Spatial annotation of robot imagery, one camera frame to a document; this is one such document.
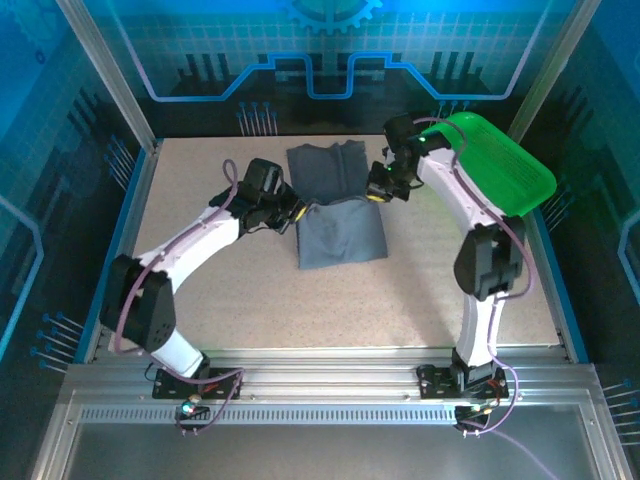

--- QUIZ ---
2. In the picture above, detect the grey t-shirt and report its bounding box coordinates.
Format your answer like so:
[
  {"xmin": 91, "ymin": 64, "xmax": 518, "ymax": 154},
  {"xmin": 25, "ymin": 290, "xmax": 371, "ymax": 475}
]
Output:
[{"xmin": 285, "ymin": 139, "xmax": 390, "ymax": 271}]

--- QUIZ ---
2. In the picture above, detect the green plastic basket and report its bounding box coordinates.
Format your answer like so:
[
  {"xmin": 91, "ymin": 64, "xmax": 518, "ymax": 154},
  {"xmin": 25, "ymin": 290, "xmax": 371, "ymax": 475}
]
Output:
[{"xmin": 422, "ymin": 112, "xmax": 559, "ymax": 219}]

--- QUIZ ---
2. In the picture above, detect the blue table edge trim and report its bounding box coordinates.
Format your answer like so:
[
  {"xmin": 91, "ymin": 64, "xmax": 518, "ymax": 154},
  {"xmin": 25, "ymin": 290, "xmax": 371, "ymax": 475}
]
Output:
[
  {"xmin": 529, "ymin": 208, "xmax": 591, "ymax": 365},
  {"xmin": 74, "ymin": 142, "xmax": 161, "ymax": 364}
]

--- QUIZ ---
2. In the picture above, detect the slotted aluminium strip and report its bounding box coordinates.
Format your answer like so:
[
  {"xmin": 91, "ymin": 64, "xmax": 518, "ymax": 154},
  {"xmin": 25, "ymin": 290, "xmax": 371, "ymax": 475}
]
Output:
[{"xmin": 79, "ymin": 404, "xmax": 461, "ymax": 426}]

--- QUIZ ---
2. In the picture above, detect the small connector with lights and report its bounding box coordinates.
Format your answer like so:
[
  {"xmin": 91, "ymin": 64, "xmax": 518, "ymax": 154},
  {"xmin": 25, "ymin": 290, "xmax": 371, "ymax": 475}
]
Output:
[
  {"xmin": 174, "ymin": 393, "xmax": 211, "ymax": 422},
  {"xmin": 454, "ymin": 398, "xmax": 495, "ymax": 426}
]

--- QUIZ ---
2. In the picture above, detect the aluminium mounting rail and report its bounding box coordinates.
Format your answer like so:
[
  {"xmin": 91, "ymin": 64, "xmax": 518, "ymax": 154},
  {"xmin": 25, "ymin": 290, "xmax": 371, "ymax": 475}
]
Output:
[{"xmin": 64, "ymin": 347, "xmax": 601, "ymax": 399}]

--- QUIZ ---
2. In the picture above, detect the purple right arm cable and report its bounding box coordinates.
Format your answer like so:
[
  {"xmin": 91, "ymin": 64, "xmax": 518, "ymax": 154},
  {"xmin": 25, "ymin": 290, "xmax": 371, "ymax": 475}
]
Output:
[{"xmin": 412, "ymin": 115, "xmax": 556, "ymax": 480}]

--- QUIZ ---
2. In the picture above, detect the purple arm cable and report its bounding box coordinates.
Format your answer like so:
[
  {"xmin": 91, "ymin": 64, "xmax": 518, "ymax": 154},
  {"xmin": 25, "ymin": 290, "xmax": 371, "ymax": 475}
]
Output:
[
  {"xmin": 112, "ymin": 158, "xmax": 245, "ymax": 437},
  {"xmin": 412, "ymin": 115, "xmax": 556, "ymax": 480}
]

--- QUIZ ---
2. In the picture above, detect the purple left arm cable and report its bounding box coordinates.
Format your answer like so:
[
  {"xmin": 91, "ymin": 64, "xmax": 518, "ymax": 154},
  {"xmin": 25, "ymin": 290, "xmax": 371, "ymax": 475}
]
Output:
[{"xmin": 112, "ymin": 158, "xmax": 245, "ymax": 437}]

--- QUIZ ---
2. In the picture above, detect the aluminium frame post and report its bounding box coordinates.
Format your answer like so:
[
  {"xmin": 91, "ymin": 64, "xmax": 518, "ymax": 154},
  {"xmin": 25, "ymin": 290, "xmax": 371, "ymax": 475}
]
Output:
[
  {"xmin": 54, "ymin": 0, "xmax": 162, "ymax": 152},
  {"xmin": 506, "ymin": 0, "xmax": 601, "ymax": 145}
]

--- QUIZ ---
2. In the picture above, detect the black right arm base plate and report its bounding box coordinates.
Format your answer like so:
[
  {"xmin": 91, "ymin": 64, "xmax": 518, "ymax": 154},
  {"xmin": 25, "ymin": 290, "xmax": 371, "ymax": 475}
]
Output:
[{"xmin": 417, "ymin": 364, "xmax": 511, "ymax": 401}]

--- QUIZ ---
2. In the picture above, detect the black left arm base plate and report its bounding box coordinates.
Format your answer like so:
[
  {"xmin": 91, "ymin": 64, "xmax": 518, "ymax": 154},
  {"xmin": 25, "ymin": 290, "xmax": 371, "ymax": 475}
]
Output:
[{"xmin": 152, "ymin": 367, "xmax": 244, "ymax": 401}]

